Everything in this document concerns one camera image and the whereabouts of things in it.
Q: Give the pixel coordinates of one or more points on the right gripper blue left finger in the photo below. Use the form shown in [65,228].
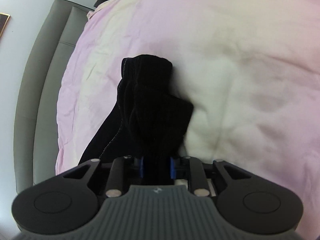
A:
[123,173]

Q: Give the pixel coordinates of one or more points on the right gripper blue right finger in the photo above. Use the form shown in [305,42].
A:
[191,169]

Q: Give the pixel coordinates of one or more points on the black velvet pants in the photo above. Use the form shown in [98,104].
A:
[147,121]

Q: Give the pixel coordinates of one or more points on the grey upholstered headboard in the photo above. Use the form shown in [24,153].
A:
[35,128]

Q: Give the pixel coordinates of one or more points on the pink floral duvet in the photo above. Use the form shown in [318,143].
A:
[250,68]

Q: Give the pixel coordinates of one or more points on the orange framed wall painting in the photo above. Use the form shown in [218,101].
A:
[4,18]

